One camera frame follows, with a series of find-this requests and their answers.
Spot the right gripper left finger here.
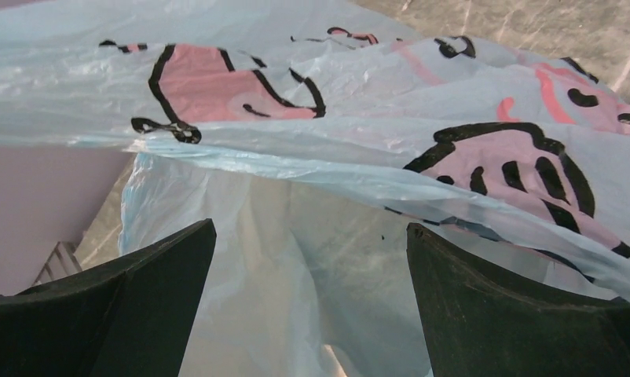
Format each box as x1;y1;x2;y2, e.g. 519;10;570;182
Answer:
0;219;217;376

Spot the light blue cartoon plastic bag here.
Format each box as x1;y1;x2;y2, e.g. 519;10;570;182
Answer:
0;1;630;376

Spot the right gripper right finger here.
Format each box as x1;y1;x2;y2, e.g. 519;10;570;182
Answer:
406;223;630;376

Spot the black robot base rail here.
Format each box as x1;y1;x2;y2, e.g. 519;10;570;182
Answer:
31;242;82;287

